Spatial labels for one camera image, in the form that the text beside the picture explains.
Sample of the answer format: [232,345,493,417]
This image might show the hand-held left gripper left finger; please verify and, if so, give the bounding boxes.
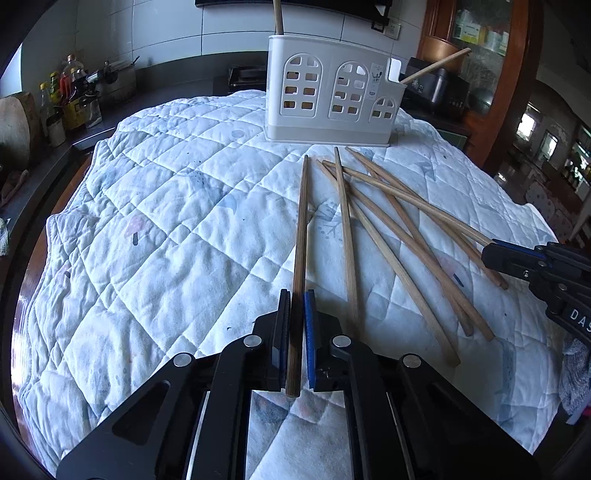
[55,289,293,480]

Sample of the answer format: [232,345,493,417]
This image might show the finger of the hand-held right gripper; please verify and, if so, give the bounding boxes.
[490,238,560,259]
[481,246,546,278]

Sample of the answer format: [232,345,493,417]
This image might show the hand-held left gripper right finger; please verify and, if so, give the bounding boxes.
[304,290,542,480]

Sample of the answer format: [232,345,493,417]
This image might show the dark wooden chopstick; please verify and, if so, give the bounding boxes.
[285,155,310,398]

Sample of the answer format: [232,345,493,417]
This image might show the white plastic utensil holder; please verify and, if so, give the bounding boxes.
[264,36,408,147]

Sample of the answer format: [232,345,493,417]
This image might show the person's right hand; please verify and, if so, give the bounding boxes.
[560,336,591,417]

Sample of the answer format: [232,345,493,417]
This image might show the white quilted blanket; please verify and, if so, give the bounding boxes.
[14,88,573,480]

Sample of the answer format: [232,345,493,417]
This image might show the wooden glass door cabinet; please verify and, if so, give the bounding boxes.
[417,0,543,172]

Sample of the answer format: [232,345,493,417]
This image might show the black rice cooker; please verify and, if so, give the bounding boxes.
[405,57,469,118]

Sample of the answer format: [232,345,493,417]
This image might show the copper inner pot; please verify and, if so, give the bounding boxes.
[421,36,465,75]

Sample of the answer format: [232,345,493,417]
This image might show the black gas stove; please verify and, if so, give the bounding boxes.
[227,66,269,92]

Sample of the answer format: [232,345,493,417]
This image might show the glass jar dark lid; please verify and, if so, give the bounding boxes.
[84,92,103,129]

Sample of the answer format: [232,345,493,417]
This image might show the yellow seasoning tin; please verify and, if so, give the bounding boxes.
[62,99,88,131]

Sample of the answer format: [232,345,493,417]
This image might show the metal pressure cooker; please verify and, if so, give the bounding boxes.
[88,58,140,104]

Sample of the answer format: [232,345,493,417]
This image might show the white shaker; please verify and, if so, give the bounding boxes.
[47,113,66,148]

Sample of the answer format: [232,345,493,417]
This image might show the brown cloth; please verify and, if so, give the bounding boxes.
[0,170,29,207]

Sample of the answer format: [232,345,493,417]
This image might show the yellow cap oil bottle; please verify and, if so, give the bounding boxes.
[39,82,52,137]

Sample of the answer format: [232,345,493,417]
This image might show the black range hood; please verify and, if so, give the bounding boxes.
[194,0,394,25]

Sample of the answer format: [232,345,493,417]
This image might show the large red label bottle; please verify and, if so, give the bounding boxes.
[61,55,88,107]

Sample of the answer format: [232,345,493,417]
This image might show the round wooden cutting board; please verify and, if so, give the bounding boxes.
[0,91,43,172]

